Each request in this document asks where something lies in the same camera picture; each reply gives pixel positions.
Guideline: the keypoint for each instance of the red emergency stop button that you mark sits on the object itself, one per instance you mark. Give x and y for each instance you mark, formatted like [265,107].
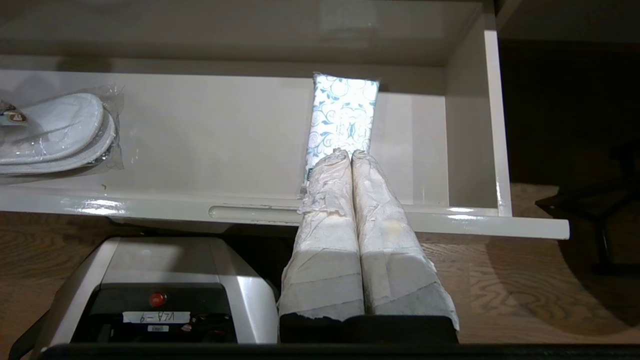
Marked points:
[158,299]

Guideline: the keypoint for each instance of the white slippers in clear bag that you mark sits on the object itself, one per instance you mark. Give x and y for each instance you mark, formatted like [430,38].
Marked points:
[60,130]

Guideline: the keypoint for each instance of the black metal stand legs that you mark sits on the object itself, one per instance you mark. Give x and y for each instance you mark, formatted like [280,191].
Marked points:
[600,207]

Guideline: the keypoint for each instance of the glossy white drawer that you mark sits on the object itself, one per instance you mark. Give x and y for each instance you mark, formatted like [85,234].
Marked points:
[210,145]

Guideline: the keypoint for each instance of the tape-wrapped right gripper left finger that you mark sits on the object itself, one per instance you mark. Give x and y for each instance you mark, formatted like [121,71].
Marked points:
[325,260]

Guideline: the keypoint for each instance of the white patterned tissue pack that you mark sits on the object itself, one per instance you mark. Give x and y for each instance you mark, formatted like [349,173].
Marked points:
[345,110]

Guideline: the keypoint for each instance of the silver and black robot base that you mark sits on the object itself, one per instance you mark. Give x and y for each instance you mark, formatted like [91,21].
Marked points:
[165,262]

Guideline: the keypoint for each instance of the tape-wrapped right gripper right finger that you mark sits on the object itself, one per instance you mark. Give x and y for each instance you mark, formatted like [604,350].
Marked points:
[395,260]

